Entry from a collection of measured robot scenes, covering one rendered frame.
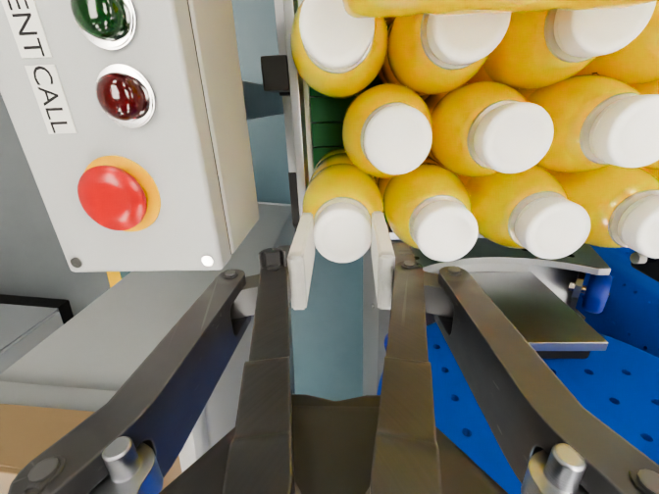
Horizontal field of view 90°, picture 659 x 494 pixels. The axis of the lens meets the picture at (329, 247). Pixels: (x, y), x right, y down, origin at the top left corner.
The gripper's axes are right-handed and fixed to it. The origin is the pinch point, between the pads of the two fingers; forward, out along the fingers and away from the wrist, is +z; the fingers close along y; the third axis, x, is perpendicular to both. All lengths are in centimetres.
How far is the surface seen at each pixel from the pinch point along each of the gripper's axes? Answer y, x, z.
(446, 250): 6.8, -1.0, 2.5
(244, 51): -34, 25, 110
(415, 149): 4.3, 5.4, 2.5
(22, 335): -130, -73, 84
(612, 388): 22.0, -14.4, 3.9
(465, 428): 8.9, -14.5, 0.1
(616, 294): 63, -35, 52
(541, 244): 12.7, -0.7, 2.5
